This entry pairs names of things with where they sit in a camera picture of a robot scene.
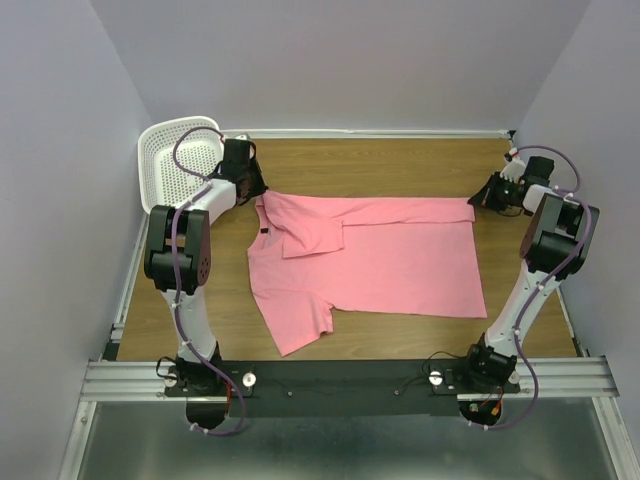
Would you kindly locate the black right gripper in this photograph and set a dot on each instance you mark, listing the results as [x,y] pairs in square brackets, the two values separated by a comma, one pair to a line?
[484,197]

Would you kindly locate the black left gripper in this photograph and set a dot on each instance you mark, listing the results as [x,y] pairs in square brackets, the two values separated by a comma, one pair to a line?
[259,187]

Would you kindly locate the pink t-shirt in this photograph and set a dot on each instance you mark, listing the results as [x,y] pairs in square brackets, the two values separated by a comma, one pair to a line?
[383,255]

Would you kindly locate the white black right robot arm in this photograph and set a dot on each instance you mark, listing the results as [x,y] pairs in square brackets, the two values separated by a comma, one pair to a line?
[555,246]

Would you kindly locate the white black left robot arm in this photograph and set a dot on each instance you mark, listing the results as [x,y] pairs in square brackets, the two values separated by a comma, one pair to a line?
[178,258]

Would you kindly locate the white table edge strip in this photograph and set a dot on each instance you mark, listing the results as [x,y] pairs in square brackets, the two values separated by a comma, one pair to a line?
[369,133]

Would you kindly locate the white perforated plastic basket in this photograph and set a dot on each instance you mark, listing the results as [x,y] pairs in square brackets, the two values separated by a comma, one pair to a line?
[165,160]

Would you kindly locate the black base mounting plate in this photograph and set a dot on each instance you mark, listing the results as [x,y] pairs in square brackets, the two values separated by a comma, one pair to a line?
[226,391]

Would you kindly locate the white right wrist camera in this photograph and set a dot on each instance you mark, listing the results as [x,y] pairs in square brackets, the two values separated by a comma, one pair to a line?
[514,166]

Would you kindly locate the aluminium front rail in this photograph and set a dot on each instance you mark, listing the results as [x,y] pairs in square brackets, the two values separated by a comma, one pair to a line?
[579,377]

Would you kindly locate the aluminium rail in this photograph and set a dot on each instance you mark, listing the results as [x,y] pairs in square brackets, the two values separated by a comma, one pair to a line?
[112,346]
[579,377]

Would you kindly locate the aluminium left side rail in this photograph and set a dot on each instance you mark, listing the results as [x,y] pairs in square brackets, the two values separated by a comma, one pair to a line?
[112,346]

